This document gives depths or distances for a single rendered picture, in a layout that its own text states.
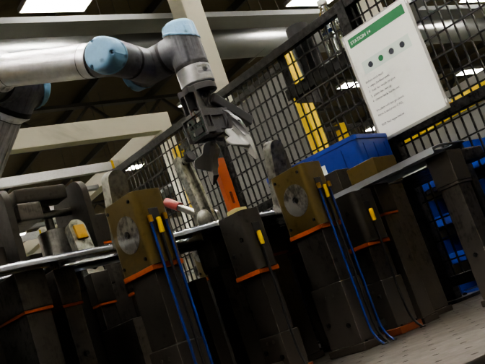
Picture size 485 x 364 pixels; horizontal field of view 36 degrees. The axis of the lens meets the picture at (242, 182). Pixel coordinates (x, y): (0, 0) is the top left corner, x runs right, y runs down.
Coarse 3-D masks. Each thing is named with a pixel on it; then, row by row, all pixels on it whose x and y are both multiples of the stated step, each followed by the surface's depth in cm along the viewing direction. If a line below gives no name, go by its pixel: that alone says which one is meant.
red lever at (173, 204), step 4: (164, 200) 178; (168, 200) 177; (172, 200) 177; (164, 204) 178; (168, 204) 176; (172, 204) 175; (176, 204) 175; (180, 204) 175; (172, 208) 176; (176, 208) 175; (180, 208) 174; (184, 208) 173; (188, 208) 172; (192, 208) 172; (184, 212) 173; (188, 212) 172; (192, 212) 171
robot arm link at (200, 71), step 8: (192, 64) 159; (200, 64) 159; (208, 64) 161; (184, 72) 159; (192, 72) 159; (200, 72) 159; (208, 72) 160; (184, 80) 159; (192, 80) 158; (200, 80) 159; (208, 80) 160; (184, 88) 160
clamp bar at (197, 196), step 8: (192, 152) 171; (176, 160) 171; (184, 160) 171; (192, 160) 170; (176, 168) 172; (184, 168) 171; (192, 168) 172; (184, 176) 170; (192, 176) 172; (184, 184) 170; (192, 184) 171; (200, 184) 171; (192, 192) 169; (200, 192) 171; (192, 200) 169; (200, 200) 170; (208, 200) 170; (200, 208) 167; (208, 208) 170
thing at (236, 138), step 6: (234, 126) 157; (228, 132) 156; (234, 132) 157; (240, 132) 156; (228, 138) 154; (234, 138) 154; (240, 138) 155; (246, 138) 155; (234, 144) 153; (240, 144) 153; (246, 144) 154; (252, 144) 155; (252, 150) 154; (252, 156) 154
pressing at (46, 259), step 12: (264, 216) 151; (276, 216) 157; (192, 228) 134; (204, 228) 134; (216, 228) 146; (180, 240) 146; (192, 240) 151; (72, 252) 118; (84, 252) 119; (96, 252) 121; (108, 252) 131; (180, 252) 156; (12, 264) 111; (24, 264) 112; (36, 264) 120; (48, 264) 123; (60, 264) 127; (72, 264) 129; (84, 264) 134; (96, 264) 135
